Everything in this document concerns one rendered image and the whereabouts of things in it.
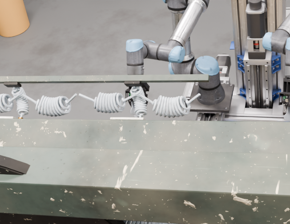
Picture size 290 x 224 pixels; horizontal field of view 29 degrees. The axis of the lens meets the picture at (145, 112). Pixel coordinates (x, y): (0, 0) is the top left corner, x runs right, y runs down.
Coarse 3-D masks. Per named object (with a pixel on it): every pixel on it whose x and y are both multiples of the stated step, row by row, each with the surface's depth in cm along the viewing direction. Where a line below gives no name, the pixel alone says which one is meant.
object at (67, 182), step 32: (32, 160) 111; (64, 160) 109; (96, 160) 108; (128, 160) 106; (160, 160) 105; (192, 160) 104; (224, 160) 102; (256, 160) 101; (288, 160) 100; (0, 192) 110; (32, 192) 108; (64, 192) 106; (96, 192) 104; (128, 192) 102; (160, 192) 100; (192, 192) 98; (224, 192) 97; (256, 192) 95; (288, 192) 94
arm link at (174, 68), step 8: (168, 0) 271; (176, 0) 269; (184, 0) 267; (168, 8) 275; (176, 8) 271; (184, 8) 271; (176, 16) 275; (176, 24) 278; (184, 48) 285; (184, 56) 287; (192, 56) 289; (176, 64) 290; (184, 64) 288; (176, 72) 292; (184, 72) 290
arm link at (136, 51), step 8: (128, 40) 242; (136, 40) 241; (128, 48) 242; (136, 48) 241; (144, 48) 245; (128, 56) 243; (136, 56) 241; (144, 56) 246; (128, 64) 244; (136, 64) 242
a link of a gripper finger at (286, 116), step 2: (288, 108) 224; (288, 110) 224; (288, 112) 224; (286, 114) 224; (288, 114) 224; (284, 116) 223; (286, 116) 224; (288, 116) 225; (284, 118) 223; (286, 118) 224; (288, 118) 225; (288, 120) 225
